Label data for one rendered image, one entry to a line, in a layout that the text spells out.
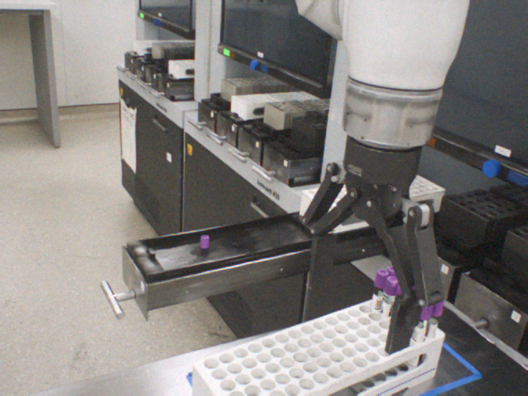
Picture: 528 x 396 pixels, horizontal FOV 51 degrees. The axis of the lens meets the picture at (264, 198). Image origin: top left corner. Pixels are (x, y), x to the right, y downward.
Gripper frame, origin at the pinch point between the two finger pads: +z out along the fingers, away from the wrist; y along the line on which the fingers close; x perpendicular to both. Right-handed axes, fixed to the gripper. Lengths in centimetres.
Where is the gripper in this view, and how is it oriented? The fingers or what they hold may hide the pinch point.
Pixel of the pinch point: (356, 306)
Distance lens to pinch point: 66.2
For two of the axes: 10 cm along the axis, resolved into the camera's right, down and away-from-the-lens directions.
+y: 5.3, 3.8, -7.5
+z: -0.7, 9.1, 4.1
